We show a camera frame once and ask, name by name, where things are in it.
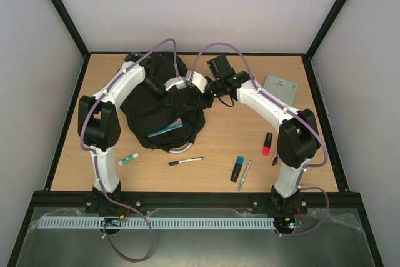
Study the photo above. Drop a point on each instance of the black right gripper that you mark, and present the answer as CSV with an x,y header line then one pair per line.
x,y
208,97

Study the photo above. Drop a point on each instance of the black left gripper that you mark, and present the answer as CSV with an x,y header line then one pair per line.
x,y
167,97

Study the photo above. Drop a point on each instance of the black student bag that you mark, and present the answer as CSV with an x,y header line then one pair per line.
x,y
145,114

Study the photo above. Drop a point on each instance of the dog picture book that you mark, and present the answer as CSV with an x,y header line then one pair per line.
x,y
176,124

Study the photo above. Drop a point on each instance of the grey notebook with barcode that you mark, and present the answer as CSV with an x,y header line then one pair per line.
x,y
283,89

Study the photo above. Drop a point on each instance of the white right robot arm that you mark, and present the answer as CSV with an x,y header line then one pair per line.
x,y
298,139

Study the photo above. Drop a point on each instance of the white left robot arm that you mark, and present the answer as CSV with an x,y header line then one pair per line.
x,y
98,123

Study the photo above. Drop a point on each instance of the blue whiteboard pen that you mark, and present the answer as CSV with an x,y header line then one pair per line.
x,y
175,163

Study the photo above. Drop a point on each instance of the green glue stick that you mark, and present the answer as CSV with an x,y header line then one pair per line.
x,y
128,159

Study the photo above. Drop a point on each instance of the pink highlighter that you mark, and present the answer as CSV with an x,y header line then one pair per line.
x,y
267,144

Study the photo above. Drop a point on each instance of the blue highlighter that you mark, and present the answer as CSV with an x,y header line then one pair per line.
x,y
237,169

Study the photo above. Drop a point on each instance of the silver marker pen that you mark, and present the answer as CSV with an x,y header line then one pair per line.
x,y
245,173

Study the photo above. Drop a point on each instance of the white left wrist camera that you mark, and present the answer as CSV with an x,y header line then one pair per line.
x,y
178,82

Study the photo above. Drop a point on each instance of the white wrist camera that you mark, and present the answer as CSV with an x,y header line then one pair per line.
x,y
196,79
178,82

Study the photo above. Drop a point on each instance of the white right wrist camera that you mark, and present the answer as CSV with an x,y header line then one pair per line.
x,y
196,79

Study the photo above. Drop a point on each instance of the grey drawstring pouch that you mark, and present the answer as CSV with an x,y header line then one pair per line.
x,y
275,160

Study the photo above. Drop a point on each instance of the black front mounting rail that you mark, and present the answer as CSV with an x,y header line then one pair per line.
x,y
255,202

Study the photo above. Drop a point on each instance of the light blue cable duct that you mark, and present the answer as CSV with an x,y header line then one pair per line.
x,y
156,223

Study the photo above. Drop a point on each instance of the black left frame post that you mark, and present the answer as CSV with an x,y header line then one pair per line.
x,y
70,26

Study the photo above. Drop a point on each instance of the black frame post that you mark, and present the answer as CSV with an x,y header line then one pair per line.
x,y
324,29
70,26

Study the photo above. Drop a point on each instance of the black right frame post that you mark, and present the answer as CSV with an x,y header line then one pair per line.
x,y
324,29

